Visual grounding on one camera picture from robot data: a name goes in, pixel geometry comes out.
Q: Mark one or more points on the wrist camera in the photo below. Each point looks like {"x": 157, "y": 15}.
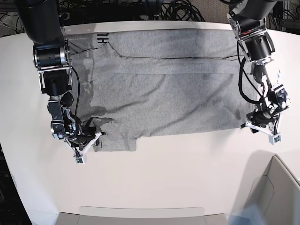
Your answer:
{"x": 273, "y": 139}
{"x": 79, "y": 160}

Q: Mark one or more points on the grey T-shirt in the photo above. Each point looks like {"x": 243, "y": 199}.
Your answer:
{"x": 157, "y": 82}

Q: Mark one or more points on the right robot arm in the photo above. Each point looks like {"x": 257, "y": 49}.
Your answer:
{"x": 51, "y": 59}

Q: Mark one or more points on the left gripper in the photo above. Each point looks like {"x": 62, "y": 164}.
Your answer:
{"x": 274, "y": 100}

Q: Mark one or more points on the grey bin right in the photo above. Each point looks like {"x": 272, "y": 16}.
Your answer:
{"x": 274, "y": 198}

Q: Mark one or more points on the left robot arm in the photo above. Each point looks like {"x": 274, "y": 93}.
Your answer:
{"x": 247, "y": 19}

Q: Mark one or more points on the grey bin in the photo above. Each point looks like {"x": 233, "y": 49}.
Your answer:
{"x": 120, "y": 216}
{"x": 274, "y": 198}

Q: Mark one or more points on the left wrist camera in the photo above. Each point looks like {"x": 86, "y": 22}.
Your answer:
{"x": 273, "y": 139}

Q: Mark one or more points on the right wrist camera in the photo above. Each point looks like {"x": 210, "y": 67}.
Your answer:
{"x": 79, "y": 160}

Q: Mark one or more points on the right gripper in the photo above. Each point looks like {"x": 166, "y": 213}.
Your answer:
{"x": 67, "y": 127}

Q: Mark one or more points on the grey bin bottom centre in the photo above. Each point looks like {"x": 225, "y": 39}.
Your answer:
{"x": 120, "y": 216}

